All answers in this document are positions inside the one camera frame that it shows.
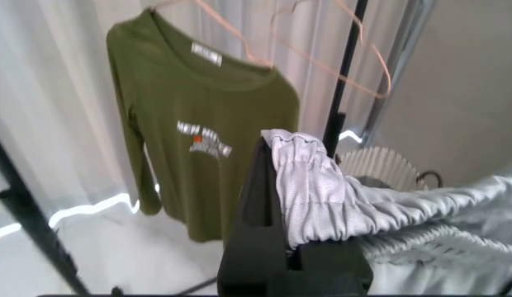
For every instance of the pink clothes hanger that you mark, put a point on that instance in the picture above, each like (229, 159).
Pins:
(322, 66)
(227, 26)

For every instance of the green printed shirt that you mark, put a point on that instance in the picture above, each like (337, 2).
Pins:
(190, 95)

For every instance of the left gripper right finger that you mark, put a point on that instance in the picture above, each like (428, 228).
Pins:
(330, 268)

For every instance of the black clothes rack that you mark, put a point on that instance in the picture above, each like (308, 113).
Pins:
(342, 74)

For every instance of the white laundry basket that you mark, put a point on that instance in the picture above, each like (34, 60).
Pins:
(380, 165)

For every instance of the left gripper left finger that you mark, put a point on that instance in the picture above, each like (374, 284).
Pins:
(256, 247)

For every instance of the white curtain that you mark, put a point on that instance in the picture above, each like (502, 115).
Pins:
(53, 82)

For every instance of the pale grey shorts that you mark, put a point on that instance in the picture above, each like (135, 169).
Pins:
(322, 194)

